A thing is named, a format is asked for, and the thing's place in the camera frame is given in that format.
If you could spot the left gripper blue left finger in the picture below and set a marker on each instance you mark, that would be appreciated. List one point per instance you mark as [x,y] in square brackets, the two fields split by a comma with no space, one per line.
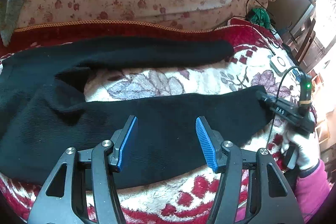
[123,141]

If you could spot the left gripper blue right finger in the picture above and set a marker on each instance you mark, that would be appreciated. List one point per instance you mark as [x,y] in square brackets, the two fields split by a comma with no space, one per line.
[210,141]

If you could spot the black pants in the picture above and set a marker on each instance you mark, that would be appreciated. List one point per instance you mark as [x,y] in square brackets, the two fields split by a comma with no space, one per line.
[44,111]

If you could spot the pink sleeve right forearm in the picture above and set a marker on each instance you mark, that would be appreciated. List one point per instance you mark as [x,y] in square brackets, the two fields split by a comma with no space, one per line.
[311,190]

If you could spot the right hand white glove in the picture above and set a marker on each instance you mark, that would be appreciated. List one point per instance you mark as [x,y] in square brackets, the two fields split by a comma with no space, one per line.
[300,150]

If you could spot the white round charger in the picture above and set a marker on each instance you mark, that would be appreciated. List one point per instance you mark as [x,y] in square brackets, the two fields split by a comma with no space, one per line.
[279,65]

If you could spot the red white floral blanket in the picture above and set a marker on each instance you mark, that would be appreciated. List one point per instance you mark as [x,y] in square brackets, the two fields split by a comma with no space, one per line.
[186,198]

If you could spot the dark wooden furniture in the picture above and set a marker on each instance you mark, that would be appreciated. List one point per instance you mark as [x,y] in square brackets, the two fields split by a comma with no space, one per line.
[296,23]

